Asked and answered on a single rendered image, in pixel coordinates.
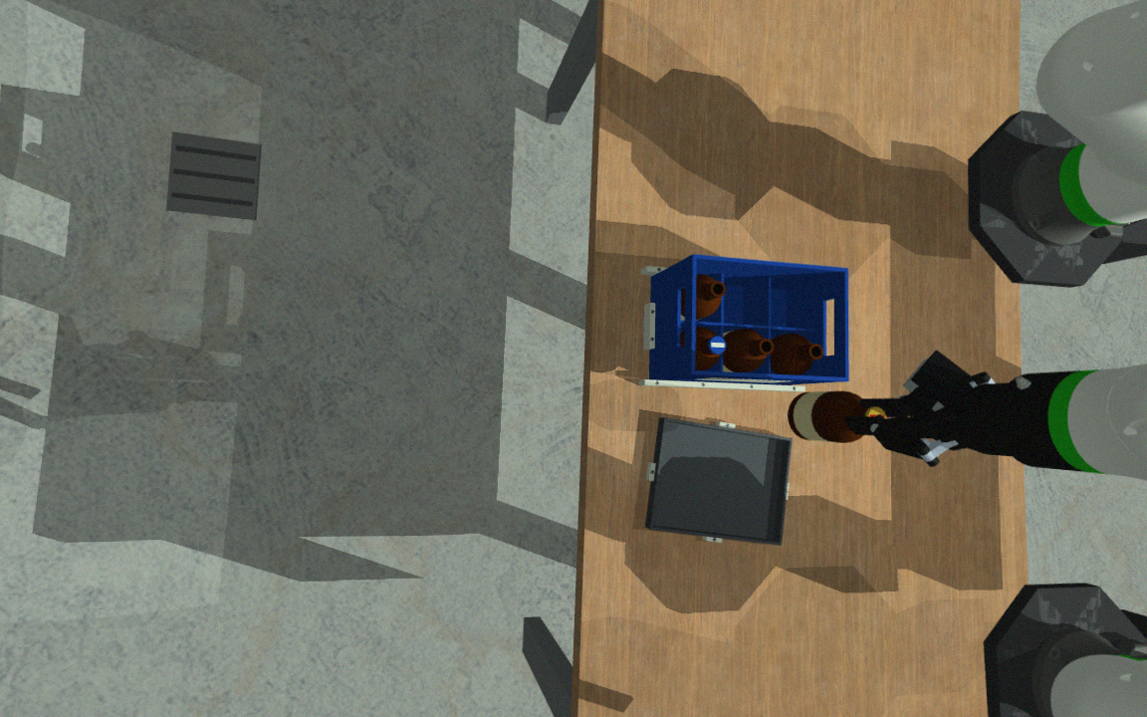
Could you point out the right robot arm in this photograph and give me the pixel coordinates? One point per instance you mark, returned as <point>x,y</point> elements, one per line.
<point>1093,82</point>

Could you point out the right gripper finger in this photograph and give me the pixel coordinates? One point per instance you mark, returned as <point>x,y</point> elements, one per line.
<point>902,407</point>
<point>898,434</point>

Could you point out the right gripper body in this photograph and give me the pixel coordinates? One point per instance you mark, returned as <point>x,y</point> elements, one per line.
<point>976,416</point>

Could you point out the brown glass bottle with blue cap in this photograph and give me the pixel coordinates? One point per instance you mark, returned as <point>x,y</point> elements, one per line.
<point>708,348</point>

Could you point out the brown glass bottle with yellow cap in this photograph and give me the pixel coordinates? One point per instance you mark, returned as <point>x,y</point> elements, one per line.
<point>819,415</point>

